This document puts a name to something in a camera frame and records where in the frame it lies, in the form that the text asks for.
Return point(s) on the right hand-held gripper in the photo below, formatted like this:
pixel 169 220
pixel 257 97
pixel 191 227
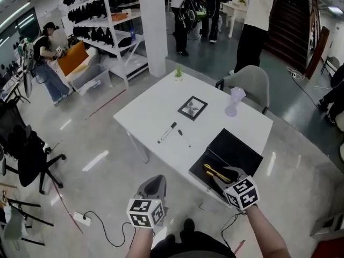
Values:
pixel 242 193

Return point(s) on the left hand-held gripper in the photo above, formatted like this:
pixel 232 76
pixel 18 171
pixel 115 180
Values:
pixel 145 212

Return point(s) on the black box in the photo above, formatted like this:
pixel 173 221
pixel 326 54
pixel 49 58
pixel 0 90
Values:
pixel 231 149

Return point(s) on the person's left forearm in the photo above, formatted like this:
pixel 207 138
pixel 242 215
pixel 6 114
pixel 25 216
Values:
pixel 141 242

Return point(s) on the person's right forearm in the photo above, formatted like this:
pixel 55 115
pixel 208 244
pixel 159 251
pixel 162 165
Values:
pixel 264 235

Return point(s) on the clear plastic storage bin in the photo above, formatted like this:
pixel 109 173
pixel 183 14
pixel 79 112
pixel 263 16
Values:
pixel 92 79

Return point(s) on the person's black shoe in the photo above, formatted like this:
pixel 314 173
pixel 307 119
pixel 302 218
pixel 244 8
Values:
pixel 170 238
pixel 189 224

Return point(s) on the black and white marker pen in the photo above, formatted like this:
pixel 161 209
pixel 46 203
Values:
pixel 166 133

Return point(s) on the thin white pen black cap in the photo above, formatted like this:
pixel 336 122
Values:
pixel 180 132

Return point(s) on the person's black clothing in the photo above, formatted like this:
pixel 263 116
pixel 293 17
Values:
pixel 193 246

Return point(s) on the clear plastic cup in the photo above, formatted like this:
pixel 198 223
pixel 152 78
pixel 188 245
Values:
pixel 233 101

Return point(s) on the grey shell chair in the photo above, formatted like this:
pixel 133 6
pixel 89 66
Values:
pixel 250 82

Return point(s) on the grey low cabinet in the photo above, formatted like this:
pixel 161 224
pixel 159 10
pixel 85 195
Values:
pixel 329 224

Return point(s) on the small green potted plant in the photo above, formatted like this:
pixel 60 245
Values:
pixel 178 72

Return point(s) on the white floor power strip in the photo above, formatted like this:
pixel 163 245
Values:
pixel 295 74

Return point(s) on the black office chair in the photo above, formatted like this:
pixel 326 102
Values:
pixel 29 154

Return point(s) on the black folding stand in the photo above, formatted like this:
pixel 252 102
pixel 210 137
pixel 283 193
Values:
pixel 24 219

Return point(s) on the grey cloth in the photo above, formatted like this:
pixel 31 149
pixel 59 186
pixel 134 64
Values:
pixel 14 224

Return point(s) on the white bulky bag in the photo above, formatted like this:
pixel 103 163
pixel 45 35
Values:
pixel 92 54

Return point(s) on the orange flat board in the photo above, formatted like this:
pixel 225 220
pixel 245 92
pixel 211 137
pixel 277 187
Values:
pixel 72 59

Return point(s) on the blue bottle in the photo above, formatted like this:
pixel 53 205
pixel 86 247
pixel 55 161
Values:
pixel 132 34

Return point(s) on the dark wooden staircase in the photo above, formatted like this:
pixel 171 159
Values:
pixel 290 28

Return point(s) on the white shelving rack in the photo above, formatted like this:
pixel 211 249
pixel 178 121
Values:
pixel 118 28

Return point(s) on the white dressing table with mirror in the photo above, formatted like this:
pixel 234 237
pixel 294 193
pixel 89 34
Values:
pixel 235 9

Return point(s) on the small yellow flower pot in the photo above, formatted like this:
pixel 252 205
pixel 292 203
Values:
pixel 242 1

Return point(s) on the group of black bags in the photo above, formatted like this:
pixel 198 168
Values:
pixel 88 12

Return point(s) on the black picture frame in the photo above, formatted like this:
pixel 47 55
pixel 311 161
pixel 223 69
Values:
pixel 192 108

